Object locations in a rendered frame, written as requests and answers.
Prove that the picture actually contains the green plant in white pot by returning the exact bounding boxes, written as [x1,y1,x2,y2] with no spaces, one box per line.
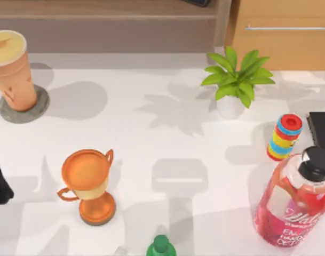
[200,46,276,119]

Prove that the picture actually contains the wooden open shelf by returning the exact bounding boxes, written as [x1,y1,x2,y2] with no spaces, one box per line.
[0,0,234,54]

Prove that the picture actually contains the green bottle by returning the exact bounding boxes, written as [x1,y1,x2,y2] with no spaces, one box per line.
[147,234,177,256]

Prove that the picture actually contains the stack of coloured rings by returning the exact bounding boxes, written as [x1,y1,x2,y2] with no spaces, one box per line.
[267,114,304,162]

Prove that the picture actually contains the grey round coaster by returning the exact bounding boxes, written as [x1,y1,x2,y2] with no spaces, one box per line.
[0,84,50,124]

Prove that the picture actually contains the dark object on shelf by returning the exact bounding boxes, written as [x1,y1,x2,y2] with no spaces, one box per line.
[179,0,211,8]

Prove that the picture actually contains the wooden drawer front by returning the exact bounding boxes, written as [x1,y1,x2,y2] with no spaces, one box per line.
[229,0,325,71]

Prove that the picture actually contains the pink bottle with black cap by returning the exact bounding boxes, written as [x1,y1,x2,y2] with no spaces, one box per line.
[253,146,325,247]

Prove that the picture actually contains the black book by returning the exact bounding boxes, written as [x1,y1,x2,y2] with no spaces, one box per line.
[306,111,325,152]

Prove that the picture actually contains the orange cup with cream top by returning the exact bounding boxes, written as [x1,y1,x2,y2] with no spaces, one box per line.
[0,30,38,112]

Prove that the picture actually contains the orange trophy with handles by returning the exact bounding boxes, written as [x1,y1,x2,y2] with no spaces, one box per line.
[57,149,117,227]

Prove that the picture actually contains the long metal handle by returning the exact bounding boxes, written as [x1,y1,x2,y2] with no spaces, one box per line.
[244,25,325,31]

